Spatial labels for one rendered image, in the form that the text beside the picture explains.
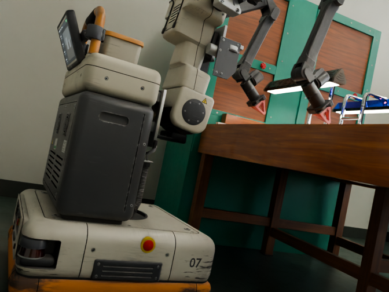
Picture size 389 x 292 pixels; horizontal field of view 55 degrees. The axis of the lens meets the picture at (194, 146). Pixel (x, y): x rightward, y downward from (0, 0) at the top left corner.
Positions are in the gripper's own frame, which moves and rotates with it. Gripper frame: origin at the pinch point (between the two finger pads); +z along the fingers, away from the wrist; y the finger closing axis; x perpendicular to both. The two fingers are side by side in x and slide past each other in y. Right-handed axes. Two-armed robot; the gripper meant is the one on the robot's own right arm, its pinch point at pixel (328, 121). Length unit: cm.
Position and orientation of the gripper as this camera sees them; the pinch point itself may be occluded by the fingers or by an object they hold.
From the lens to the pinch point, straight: 172.4
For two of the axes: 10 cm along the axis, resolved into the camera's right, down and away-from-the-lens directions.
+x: -7.4, 6.1, -2.8
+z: 5.5, 7.9, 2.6
